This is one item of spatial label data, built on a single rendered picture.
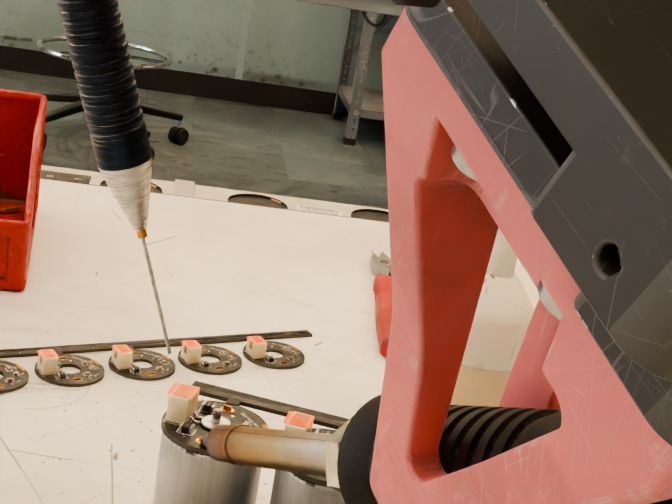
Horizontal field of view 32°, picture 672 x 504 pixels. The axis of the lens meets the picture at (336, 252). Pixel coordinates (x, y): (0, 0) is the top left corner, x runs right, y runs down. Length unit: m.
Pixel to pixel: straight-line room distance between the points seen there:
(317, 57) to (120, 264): 4.13
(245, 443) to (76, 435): 0.16
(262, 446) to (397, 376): 0.07
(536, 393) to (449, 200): 0.05
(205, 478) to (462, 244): 0.13
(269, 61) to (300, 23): 0.19
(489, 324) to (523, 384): 0.22
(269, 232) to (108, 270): 0.12
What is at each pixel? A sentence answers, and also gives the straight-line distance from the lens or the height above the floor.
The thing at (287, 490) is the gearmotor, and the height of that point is 0.81.
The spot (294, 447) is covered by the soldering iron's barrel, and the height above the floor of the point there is 0.83.
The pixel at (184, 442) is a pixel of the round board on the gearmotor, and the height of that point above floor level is 0.81.
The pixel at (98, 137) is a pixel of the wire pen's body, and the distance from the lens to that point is 0.23.
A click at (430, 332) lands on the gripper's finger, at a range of 0.16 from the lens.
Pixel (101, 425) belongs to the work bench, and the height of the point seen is 0.75.
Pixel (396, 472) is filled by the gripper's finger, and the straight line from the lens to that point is 0.18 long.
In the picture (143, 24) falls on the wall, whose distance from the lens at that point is 4.63.
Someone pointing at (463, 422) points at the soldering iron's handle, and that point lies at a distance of 0.18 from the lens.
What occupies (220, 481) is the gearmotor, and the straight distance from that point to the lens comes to 0.27.
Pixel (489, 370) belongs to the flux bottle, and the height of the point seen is 0.78.
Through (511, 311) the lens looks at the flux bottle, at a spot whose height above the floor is 0.80.
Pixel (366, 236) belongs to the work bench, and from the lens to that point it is 0.64.
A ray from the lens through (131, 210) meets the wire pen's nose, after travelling 0.24.
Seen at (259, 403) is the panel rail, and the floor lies 0.81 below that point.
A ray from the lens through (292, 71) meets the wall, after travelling 4.66.
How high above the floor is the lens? 0.94
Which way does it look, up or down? 18 degrees down
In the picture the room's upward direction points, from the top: 10 degrees clockwise
